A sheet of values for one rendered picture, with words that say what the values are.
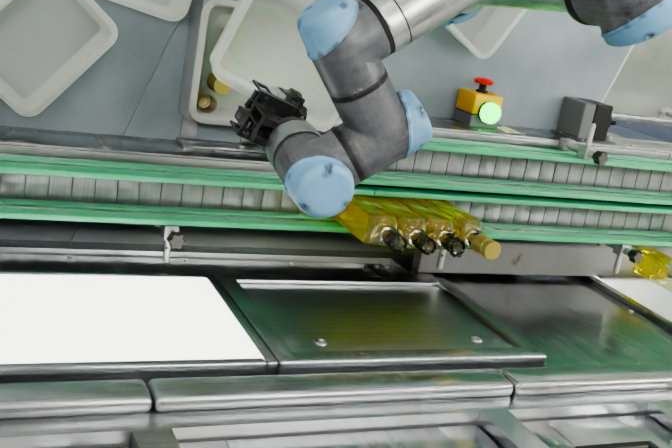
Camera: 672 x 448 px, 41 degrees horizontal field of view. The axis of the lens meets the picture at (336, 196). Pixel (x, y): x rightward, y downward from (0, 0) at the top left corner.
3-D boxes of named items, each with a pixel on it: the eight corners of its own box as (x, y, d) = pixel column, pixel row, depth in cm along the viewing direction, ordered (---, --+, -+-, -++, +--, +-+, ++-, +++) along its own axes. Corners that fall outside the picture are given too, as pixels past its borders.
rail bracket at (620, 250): (585, 259, 203) (625, 281, 192) (592, 230, 202) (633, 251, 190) (599, 259, 205) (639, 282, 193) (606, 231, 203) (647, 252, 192)
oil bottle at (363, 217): (322, 211, 173) (369, 250, 154) (327, 183, 172) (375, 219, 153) (349, 213, 175) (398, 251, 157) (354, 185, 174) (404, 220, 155)
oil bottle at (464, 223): (401, 215, 180) (455, 252, 162) (407, 188, 179) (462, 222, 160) (426, 216, 183) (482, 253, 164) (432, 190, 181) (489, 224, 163)
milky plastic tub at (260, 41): (243, -36, 137) (262, -34, 130) (357, 34, 148) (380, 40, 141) (190, 65, 138) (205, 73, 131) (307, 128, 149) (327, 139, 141)
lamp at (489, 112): (475, 121, 187) (483, 124, 185) (480, 100, 186) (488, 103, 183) (493, 123, 189) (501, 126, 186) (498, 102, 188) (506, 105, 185)
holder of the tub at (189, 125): (173, 138, 171) (183, 149, 164) (192, -8, 164) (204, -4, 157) (258, 146, 178) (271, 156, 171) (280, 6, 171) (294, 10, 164)
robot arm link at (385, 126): (410, 71, 106) (328, 117, 105) (444, 148, 111) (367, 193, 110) (388, 55, 113) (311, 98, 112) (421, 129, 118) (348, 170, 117)
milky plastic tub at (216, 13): (176, 112, 169) (188, 122, 161) (192, -9, 163) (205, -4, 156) (263, 120, 176) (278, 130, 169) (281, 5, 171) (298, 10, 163)
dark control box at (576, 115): (554, 129, 205) (577, 138, 198) (562, 95, 203) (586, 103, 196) (582, 132, 208) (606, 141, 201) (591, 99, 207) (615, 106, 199)
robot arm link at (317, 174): (372, 200, 109) (311, 235, 108) (344, 164, 118) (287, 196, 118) (347, 149, 105) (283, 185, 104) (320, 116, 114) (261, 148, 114)
